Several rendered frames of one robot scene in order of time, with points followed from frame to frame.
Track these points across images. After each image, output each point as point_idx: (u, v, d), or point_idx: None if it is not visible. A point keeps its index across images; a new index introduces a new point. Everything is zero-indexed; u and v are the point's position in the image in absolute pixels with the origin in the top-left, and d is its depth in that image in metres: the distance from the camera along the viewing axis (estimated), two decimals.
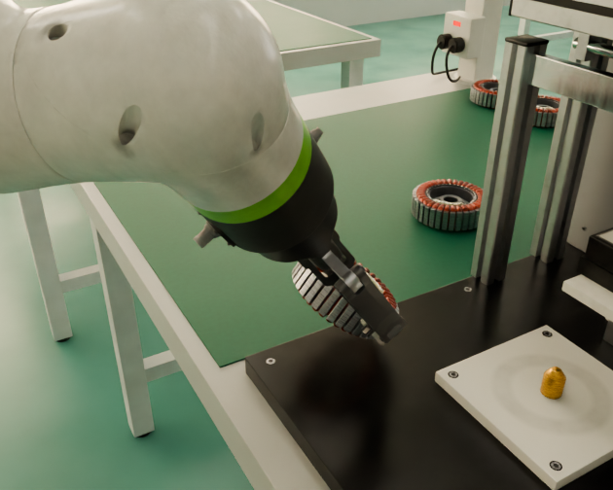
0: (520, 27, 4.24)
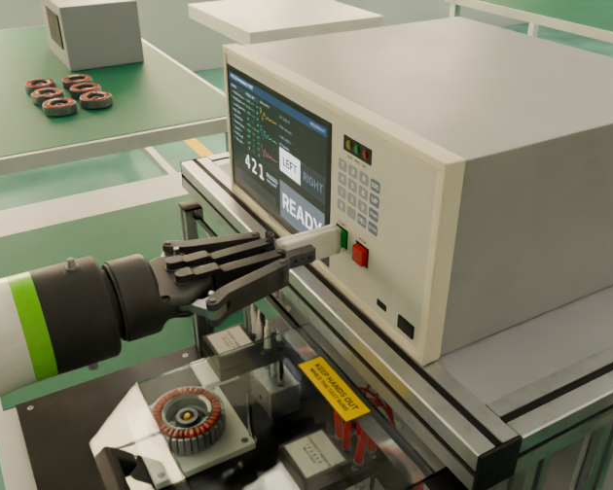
0: None
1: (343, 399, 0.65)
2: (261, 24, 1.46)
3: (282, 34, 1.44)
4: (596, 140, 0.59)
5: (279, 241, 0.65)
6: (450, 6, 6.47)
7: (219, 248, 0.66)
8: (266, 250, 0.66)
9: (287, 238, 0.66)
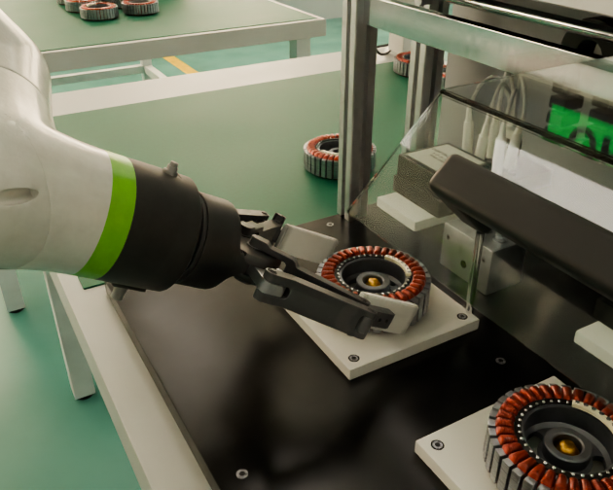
0: None
1: None
2: None
3: None
4: None
5: (289, 226, 0.65)
6: None
7: (245, 221, 0.63)
8: None
9: (296, 227, 0.66)
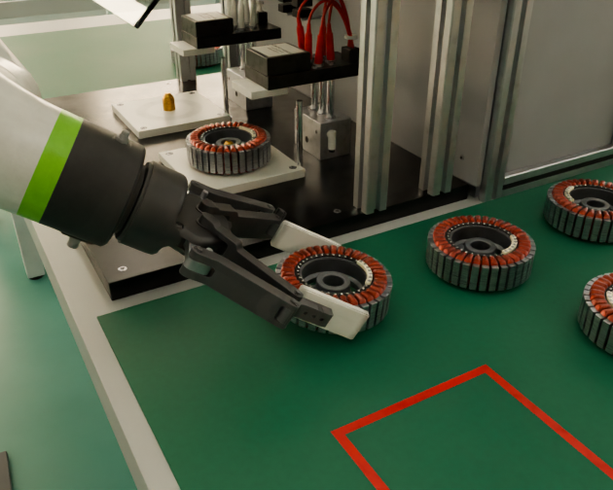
0: None
1: None
2: None
3: None
4: None
5: (287, 223, 0.65)
6: None
7: (239, 207, 0.65)
8: (270, 224, 0.66)
9: (295, 226, 0.66)
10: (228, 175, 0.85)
